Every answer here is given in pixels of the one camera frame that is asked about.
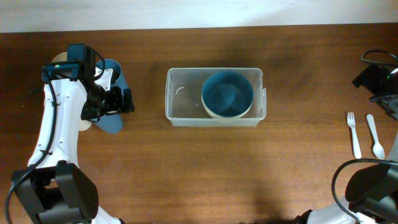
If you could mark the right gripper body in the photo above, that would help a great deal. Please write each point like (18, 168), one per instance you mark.
(384, 86)

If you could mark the blue bowl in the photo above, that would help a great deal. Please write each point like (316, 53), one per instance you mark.
(227, 85)

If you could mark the clear plastic container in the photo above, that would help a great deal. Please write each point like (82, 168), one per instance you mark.
(184, 107)

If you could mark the cream cup front left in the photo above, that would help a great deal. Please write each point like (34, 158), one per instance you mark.
(69, 107)

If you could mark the blue cup back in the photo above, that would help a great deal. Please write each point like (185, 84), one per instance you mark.
(117, 79)

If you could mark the blue cup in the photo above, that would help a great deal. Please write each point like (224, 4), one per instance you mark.
(117, 79)
(110, 124)

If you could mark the cream bowl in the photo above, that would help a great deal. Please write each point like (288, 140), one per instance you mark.
(214, 115)
(227, 107)

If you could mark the cream cup back left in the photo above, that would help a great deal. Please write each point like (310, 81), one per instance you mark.
(62, 57)

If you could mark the white plastic spoon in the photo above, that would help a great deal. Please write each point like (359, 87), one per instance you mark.
(377, 149)

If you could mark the white plastic fork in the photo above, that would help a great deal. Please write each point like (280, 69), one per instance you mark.
(352, 124)

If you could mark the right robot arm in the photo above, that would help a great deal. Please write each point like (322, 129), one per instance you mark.
(371, 193)

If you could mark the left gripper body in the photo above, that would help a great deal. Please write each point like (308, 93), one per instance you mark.
(105, 101)

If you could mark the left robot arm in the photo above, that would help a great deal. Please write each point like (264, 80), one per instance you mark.
(82, 90)

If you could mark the blue cup front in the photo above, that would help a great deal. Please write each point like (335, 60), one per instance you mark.
(110, 124)

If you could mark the cream cup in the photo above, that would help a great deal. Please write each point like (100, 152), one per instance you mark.
(69, 107)
(62, 57)

